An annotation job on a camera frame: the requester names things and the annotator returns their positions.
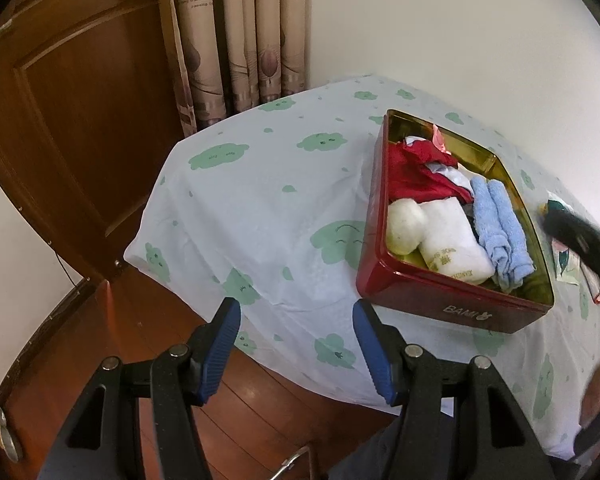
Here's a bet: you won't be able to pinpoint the wet wipes packet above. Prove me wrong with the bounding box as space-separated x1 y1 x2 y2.
537 191 586 285

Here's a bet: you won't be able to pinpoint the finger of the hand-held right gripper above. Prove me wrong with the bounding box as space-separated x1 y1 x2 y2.
544 207 600 306

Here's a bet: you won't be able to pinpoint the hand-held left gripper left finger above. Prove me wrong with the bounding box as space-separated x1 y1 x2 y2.
37 297 242 480

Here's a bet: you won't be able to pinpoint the metal chair leg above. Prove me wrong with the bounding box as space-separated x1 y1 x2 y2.
275 444 313 480

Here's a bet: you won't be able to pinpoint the person's dark trousers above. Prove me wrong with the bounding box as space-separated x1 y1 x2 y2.
327 410 581 480

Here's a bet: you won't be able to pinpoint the red and white cloth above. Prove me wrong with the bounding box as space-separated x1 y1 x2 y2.
389 137 473 206

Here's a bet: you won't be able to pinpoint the beige leaf printed curtain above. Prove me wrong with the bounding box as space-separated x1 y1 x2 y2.
157 0 313 136

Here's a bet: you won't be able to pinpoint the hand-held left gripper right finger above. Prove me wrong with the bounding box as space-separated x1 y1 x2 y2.
352 298 556 480

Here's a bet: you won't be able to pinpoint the light blue towel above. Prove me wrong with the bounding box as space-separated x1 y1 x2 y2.
470 176 535 292

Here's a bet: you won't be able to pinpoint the white fluffy ball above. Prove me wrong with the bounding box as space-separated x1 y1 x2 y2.
386 199 431 256

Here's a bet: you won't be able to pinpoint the brown wooden door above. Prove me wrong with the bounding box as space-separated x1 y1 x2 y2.
0 0 201 281

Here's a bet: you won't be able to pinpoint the metal door handle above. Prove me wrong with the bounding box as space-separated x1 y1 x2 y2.
0 405 26 463

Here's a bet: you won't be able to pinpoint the white towel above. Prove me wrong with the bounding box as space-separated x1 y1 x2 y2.
419 199 496 286

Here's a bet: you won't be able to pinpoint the red tin box gold inside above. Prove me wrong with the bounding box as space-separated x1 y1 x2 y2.
356 109 556 335

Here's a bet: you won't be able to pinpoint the pink ribbon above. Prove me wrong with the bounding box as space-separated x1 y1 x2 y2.
430 124 451 155

